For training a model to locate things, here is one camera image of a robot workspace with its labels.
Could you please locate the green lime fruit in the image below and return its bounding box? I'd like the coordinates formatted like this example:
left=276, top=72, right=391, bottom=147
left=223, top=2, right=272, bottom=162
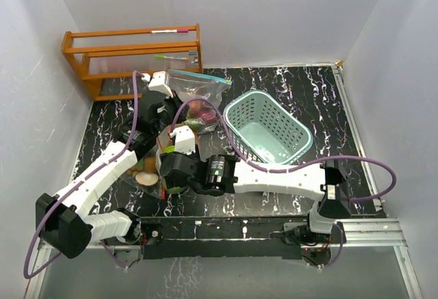
left=164, top=146, right=175, bottom=153

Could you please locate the orange-zipper clear bag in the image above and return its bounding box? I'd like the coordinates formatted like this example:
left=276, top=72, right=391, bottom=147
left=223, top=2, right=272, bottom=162
left=121, top=155, right=166, bottom=200
left=157, top=126, right=203, bottom=195

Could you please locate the orange fruit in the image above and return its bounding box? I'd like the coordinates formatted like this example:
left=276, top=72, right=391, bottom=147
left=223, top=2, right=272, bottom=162
left=143, top=157, right=157, bottom=173

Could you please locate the white round bun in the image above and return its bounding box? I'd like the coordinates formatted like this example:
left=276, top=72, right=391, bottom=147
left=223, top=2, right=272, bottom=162
left=135, top=172, right=159, bottom=187

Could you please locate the red apple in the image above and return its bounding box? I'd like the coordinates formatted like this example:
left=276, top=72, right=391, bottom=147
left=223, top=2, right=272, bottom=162
left=188, top=100, right=203, bottom=118

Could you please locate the green yellow mango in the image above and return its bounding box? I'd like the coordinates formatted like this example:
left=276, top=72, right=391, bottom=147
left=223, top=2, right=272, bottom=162
left=185, top=118, right=204, bottom=131

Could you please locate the blue-zipper clear bag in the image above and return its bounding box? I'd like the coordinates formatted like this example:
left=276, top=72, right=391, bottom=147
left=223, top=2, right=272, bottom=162
left=168, top=70, right=232, bottom=135

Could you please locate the magenta round fruit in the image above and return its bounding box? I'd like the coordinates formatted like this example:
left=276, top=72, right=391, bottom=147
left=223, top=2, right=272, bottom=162
left=198, top=111, right=217, bottom=125

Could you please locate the light blue plastic basket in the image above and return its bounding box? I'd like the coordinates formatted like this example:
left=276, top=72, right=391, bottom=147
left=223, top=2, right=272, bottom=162
left=223, top=90, right=313, bottom=165

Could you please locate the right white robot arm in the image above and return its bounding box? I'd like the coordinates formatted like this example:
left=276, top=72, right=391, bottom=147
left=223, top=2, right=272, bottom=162
left=158, top=152, right=351, bottom=244

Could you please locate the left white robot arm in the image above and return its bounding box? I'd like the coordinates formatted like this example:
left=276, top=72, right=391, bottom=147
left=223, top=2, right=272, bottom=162
left=36, top=91, right=182, bottom=259

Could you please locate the green marker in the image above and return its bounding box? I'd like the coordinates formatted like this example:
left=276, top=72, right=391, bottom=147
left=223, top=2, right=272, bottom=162
left=155, top=55, right=189, bottom=61

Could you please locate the orange wooden shelf rack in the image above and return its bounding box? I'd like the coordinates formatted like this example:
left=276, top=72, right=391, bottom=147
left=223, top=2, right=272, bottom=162
left=61, top=24, right=203, bottom=102

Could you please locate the pink white marker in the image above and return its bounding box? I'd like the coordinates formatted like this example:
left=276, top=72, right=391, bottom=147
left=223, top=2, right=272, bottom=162
left=150, top=29, right=190, bottom=34

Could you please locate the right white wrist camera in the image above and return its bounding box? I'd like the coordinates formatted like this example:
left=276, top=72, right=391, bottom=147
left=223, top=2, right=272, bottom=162
left=169, top=125, right=196, bottom=155

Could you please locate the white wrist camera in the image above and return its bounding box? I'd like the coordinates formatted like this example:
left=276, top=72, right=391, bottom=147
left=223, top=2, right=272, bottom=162
left=141, top=70, right=173, bottom=98
left=169, top=125, right=196, bottom=155

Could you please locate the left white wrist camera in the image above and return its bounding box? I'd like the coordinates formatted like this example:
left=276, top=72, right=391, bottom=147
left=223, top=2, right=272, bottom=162
left=141, top=70, right=173, bottom=98

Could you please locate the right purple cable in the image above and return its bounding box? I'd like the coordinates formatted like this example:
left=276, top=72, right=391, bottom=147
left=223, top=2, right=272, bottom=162
left=168, top=97, right=397, bottom=268

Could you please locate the purple cable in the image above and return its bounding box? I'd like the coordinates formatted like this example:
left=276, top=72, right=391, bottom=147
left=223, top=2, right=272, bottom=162
left=168, top=97, right=397, bottom=268
left=23, top=70, right=151, bottom=279

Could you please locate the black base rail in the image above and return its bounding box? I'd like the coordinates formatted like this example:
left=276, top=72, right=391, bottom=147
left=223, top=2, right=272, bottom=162
left=136, top=216, right=333, bottom=261

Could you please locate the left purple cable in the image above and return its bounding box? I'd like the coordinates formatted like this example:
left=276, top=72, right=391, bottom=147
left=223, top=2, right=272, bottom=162
left=23, top=70, right=151, bottom=279

